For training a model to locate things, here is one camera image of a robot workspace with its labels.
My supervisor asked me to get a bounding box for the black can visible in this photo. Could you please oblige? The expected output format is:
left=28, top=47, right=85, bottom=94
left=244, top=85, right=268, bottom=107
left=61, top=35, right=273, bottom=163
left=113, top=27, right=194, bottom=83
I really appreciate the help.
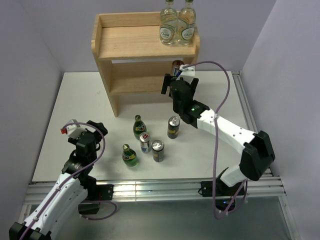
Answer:
left=151, top=140, right=165, bottom=162
left=167, top=116, right=180, bottom=139

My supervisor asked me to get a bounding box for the blue silver energy can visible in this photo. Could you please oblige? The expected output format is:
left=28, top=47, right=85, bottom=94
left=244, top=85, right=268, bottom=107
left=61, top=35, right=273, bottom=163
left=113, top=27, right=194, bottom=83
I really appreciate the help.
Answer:
left=139, top=132, right=151, bottom=153

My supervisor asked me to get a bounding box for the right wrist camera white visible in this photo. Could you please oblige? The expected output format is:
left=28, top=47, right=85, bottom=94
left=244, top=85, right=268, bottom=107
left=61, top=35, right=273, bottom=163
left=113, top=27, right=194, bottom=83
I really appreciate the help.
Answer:
left=177, top=64, right=196, bottom=83

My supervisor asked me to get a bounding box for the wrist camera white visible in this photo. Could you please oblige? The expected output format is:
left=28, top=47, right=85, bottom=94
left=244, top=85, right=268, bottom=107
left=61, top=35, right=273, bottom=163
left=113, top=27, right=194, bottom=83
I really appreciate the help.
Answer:
left=177, top=64, right=196, bottom=83
left=60, top=119, right=87, bottom=139

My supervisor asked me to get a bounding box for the black can back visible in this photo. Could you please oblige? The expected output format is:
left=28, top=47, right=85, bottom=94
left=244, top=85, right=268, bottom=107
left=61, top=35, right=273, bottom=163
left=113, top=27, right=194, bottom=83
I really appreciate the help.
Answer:
left=167, top=116, right=180, bottom=139

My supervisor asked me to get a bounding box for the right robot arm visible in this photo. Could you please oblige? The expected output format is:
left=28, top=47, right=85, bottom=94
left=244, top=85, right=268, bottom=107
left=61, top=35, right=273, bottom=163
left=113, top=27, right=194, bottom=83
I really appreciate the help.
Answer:
left=161, top=73, right=276, bottom=195

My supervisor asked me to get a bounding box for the aluminium rail right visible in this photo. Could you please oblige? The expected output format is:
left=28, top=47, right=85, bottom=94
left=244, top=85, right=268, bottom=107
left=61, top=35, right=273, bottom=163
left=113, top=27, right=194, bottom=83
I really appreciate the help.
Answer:
left=231, top=71, right=258, bottom=133

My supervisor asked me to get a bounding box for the purple cable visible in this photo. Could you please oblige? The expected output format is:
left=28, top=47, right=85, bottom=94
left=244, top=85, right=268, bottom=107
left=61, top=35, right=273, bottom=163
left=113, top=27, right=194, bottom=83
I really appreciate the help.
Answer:
left=183, top=60, right=250, bottom=220
left=18, top=121, right=118, bottom=240

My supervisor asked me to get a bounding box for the aluminium rail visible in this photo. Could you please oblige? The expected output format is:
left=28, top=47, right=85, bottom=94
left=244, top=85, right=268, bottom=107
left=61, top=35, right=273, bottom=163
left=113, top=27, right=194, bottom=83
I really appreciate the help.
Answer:
left=23, top=174, right=287, bottom=206
left=231, top=71, right=258, bottom=133

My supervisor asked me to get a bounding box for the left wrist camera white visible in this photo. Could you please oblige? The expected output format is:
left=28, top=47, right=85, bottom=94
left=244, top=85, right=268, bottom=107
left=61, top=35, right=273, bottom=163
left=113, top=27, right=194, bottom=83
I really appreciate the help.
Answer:
left=60, top=119, right=87, bottom=139

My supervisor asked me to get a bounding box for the black can front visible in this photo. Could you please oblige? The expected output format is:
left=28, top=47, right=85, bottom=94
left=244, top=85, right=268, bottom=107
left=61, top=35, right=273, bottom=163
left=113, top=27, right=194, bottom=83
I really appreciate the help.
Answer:
left=151, top=140, right=165, bottom=162

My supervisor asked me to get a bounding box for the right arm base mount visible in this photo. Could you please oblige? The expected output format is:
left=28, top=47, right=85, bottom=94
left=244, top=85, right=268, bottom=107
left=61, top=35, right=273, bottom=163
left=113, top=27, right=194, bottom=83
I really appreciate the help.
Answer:
left=199, top=168, right=247, bottom=210

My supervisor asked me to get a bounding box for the green glass bottle front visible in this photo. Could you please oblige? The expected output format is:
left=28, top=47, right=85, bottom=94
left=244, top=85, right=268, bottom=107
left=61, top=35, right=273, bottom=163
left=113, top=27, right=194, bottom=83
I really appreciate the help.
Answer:
left=122, top=144, right=139, bottom=167

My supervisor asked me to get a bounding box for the clear glass bottle left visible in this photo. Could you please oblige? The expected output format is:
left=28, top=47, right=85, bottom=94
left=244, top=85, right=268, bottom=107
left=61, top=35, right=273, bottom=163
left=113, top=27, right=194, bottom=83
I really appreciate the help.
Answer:
left=159, top=0, right=178, bottom=45

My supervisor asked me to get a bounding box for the wooden shelf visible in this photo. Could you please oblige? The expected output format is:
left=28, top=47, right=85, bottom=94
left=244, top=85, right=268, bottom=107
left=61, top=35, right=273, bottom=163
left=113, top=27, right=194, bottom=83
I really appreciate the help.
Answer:
left=91, top=11, right=200, bottom=117

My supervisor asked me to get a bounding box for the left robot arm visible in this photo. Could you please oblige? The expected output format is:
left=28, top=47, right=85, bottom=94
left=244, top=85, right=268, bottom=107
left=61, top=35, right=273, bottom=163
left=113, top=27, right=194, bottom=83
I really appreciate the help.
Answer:
left=9, top=119, right=108, bottom=240

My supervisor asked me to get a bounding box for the clear glass bottle right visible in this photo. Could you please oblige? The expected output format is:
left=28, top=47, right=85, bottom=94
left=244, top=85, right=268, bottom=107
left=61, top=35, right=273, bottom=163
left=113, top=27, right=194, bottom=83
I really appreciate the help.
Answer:
left=177, top=0, right=196, bottom=45

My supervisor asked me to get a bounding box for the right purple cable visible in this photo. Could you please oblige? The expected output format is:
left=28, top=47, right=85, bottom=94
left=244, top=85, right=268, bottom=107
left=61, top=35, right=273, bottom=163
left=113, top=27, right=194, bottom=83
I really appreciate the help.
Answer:
left=183, top=60, right=250, bottom=220

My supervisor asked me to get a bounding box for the green glass bottle back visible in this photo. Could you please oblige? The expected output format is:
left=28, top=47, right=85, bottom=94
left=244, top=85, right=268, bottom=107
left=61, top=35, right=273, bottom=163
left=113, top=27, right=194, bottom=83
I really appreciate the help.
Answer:
left=133, top=114, right=147, bottom=140

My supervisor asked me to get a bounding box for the aluminium rail front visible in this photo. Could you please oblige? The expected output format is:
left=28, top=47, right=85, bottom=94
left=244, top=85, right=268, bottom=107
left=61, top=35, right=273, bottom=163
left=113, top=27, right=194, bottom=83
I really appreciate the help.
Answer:
left=23, top=174, right=287, bottom=206

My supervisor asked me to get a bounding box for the blue silver can red top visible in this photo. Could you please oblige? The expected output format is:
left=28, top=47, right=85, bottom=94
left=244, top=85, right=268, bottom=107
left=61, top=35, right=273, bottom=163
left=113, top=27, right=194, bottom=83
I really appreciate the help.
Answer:
left=171, top=59, right=184, bottom=77

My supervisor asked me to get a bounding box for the clear glass bottle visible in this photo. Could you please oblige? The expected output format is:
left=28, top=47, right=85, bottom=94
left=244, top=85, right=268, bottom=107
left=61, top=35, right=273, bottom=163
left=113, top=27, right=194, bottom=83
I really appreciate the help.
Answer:
left=159, top=0, right=178, bottom=45
left=177, top=0, right=196, bottom=45

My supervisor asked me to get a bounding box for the green glass bottle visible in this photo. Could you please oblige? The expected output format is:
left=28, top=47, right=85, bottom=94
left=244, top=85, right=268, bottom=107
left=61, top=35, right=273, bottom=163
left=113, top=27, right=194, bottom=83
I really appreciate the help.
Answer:
left=133, top=114, right=147, bottom=140
left=122, top=144, right=139, bottom=167

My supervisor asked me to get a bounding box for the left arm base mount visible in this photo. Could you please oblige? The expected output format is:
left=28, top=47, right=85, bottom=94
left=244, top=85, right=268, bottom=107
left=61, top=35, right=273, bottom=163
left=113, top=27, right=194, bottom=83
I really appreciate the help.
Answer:
left=78, top=184, right=117, bottom=220

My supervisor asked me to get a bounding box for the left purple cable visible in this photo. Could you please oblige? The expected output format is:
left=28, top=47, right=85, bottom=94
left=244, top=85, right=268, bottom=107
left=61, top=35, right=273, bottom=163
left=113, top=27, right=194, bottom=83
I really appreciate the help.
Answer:
left=18, top=121, right=118, bottom=240

